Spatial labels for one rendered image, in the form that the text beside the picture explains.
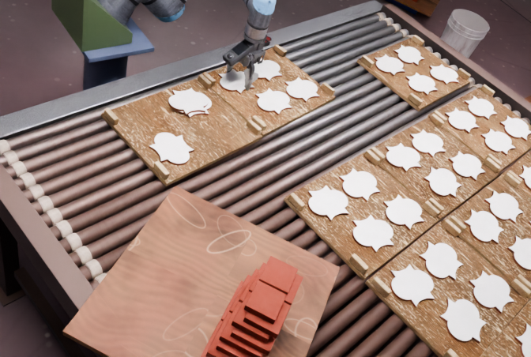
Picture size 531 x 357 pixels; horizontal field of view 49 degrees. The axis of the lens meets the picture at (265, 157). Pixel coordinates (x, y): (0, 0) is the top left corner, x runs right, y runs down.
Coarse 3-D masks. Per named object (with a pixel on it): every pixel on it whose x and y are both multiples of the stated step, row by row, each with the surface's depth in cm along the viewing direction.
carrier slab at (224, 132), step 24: (168, 96) 200; (216, 96) 206; (120, 120) 186; (144, 120) 189; (168, 120) 192; (192, 120) 194; (216, 120) 197; (240, 120) 201; (144, 144) 181; (192, 144) 187; (216, 144) 189; (240, 144) 192; (168, 168) 177; (192, 168) 179
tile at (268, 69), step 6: (258, 66) 223; (264, 66) 224; (270, 66) 225; (276, 66) 226; (258, 72) 221; (264, 72) 222; (270, 72) 223; (276, 72) 224; (258, 78) 219; (264, 78) 220; (270, 78) 220
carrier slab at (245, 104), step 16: (272, 48) 236; (240, 64) 223; (288, 64) 231; (256, 80) 219; (272, 80) 221; (288, 80) 224; (304, 80) 226; (224, 96) 207; (240, 96) 209; (288, 96) 217; (320, 96) 222; (240, 112) 203; (256, 112) 206; (272, 112) 208; (288, 112) 210; (304, 112) 212; (272, 128) 202
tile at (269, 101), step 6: (270, 90) 215; (258, 96) 211; (264, 96) 211; (270, 96) 212; (276, 96) 213; (282, 96) 214; (258, 102) 208; (264, 102) 209; (270, 102) 210; (276, 102) 211; (282, 102) 212; (288, 102) 213; (264, 108) 207; (270, 108) 208; (276, 108) 208; (282, 108) 209; (288, 108) 211
